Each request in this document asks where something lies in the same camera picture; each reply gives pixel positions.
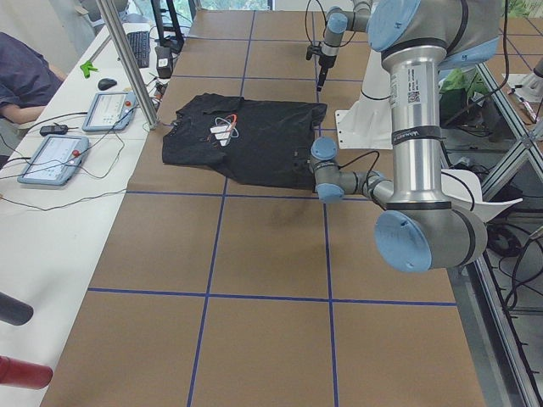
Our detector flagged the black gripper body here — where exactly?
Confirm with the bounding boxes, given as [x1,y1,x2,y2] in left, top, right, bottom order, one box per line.
[319,54,334,69]

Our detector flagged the black t-shirt with logo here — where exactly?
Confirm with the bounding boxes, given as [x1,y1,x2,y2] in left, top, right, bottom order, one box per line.
[162,93,327,190]

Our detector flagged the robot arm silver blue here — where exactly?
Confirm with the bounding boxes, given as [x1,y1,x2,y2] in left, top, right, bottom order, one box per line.
[312,1,373,92]
[307,1,502,272]

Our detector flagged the black box with label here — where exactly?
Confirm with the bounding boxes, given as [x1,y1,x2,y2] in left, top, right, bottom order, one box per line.
[154,46,173,79]

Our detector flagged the white plastic chair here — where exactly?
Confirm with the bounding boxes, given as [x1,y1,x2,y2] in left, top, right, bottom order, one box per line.
[441,169,523,223]

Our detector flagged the black keyboard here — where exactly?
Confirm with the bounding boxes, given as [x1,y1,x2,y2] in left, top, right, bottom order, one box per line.
[126,31,150,68]

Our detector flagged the far teach pendant tablet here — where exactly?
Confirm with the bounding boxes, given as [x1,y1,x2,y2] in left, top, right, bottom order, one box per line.
[81,92,137,132]

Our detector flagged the teach pendant tablet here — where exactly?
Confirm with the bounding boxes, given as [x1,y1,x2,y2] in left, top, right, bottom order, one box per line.
[81,92,137,132]
[17,135,90,187]

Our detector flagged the black computer mouse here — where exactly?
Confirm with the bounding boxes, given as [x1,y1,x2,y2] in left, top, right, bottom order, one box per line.
[98,78,117,91]

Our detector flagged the green plastic clip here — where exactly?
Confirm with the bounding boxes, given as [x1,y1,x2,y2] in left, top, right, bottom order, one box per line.
[80,60,98,79]

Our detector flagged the near teach pendant tablet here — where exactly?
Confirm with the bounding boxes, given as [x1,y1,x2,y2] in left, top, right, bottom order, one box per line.
[17,135,90,187]

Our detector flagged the black handheld remote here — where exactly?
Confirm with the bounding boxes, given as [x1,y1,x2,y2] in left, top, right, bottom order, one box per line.
[39,125,69,137]

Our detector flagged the seated person in blue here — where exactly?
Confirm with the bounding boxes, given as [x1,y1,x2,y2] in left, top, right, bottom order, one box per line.
[1,32,67,125]

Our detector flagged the red bottle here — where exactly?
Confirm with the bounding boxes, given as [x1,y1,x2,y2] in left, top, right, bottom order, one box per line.
[1,356,53,389]

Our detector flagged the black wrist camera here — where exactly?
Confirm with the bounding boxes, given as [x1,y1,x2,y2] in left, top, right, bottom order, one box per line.
[292,147,311,176]
[305,44,322,60]

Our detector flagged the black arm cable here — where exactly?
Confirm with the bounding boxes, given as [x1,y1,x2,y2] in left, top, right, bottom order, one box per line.
[334,150,383,183]

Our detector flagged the aluminium frame post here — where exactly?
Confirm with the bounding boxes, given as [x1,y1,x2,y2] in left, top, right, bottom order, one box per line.
[96,0,159,130]

